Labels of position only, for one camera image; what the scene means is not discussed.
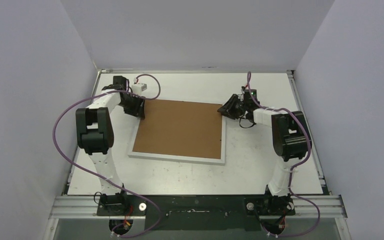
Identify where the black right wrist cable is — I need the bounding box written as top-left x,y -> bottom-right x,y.
238,115 -> 257,129

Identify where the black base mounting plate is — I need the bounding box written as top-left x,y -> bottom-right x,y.
96,194 -> 296,235

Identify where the white picture frame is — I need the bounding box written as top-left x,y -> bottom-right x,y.
127,97 -> 228,166

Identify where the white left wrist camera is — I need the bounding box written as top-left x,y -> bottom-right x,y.
131,78 -> 148,96

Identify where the aluminium front rail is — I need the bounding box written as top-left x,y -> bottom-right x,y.
50,195 -> 348,219

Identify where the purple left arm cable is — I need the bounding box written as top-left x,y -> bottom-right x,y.
52,73 -> 162,239

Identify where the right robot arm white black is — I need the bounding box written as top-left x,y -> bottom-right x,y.
217,86 -> 312,215

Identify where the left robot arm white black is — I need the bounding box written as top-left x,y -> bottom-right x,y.
75,75 -> 145,216

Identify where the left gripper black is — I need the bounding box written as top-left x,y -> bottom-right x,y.
119,94 -> 146,120

